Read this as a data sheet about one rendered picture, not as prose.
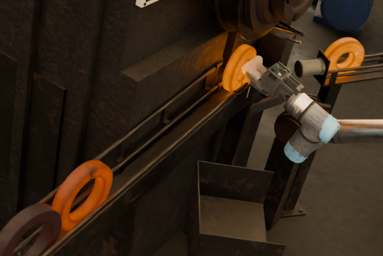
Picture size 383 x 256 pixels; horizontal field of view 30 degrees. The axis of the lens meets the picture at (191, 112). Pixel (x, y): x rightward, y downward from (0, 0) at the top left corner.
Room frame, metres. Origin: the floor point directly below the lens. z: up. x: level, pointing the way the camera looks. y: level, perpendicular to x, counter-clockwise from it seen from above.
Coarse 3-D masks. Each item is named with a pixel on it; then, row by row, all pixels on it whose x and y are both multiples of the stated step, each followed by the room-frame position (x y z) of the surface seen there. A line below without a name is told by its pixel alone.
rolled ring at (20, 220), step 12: (36, 204) 1.13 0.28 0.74; (24, 216) 1.08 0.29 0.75; (36, 216) 1.09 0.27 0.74; (48, 216) 1.13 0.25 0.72; (60, 216) 1.16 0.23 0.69; (12, 228) 1.05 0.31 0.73; (24, 228) 1.06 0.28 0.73; (48, 228) 1.15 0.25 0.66; (60, 228) 1.17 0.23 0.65; (0, 240) 1.04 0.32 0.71; (12, 240) 1.04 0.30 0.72; (36, 240) 1.14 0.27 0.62; (48, 240) 1.14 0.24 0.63; (0, 252) 1.02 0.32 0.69; (36, 252) 1.12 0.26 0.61
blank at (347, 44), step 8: (336, 40) 2.22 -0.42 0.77; (344, 40) 2.21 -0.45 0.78; (352, 40) 2.22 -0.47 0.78; (328, 48) 2.20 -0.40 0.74; (336, 48) 2.19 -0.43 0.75; (344, 48) 2.20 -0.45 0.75; (352, 48) 2.22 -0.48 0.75; (360, 48) 2.24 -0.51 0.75; (328, 56) 2.18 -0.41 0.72; (336, 56) 2.19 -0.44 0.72; (352, 56) 2.24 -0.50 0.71; (360, 56) 2.24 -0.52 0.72; (336, 64) 2.20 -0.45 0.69; (344, 64) 2.24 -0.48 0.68; (352, 64) 2.23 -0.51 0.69; (360, 64) 2.25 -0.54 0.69; (344, 72) 2.22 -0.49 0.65
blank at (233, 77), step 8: (240, 48) 1.90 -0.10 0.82; (248, 48) 1.91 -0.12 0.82; (232, 56) 1.87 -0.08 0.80; (240, 56) 1.87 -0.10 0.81; (248, 56) 1.92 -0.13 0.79; (232, 64) 1.86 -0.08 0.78; (240, 64) 1.87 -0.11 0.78; (224, 72) 1.85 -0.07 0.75; (232, 72) 1.84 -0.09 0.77; (240, 72) 1.93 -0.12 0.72; (224, 80) 1.85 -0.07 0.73; (232, 80) 1.84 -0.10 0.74; (240, 80) 1.90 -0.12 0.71; (232, 88) 1.85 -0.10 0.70
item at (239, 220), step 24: (216, 168) 1.45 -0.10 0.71; (240, 168) 1.46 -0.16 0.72; (192, 192) 1.40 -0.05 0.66; (216, 192) 1.46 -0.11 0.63; (240, 192) 1.47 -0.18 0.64; (264, 192) 1.48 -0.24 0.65; (192, 216) 1.32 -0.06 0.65; (216, 216) 1.39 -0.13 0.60; (240, 216) 1.41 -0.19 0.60; (192, 240) 1.24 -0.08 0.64; (216, 240) 1.20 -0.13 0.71; (240, 240) 1.20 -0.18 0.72; (264, 240) 1.35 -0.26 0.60
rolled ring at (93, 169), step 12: (84, 168) 1.25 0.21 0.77; (96, 168) 1.27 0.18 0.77; (108, 168) 1.31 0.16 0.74; (72, 180) 1.22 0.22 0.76; (84, 180) 1.23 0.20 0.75; (96, 180) 1.32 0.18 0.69; (108, 180) 1.32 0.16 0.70; (60, 192) 1.20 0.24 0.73; (72, 192) 1.20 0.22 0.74; (96, 192) 1.31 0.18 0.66; (108, 192) 1.33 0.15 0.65; (60, 204) 1.18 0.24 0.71; (84, 204) 1.29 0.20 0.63; (96, 204) 1.29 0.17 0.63; (72, 216) 1.24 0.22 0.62; (84, 216) 1.26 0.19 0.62
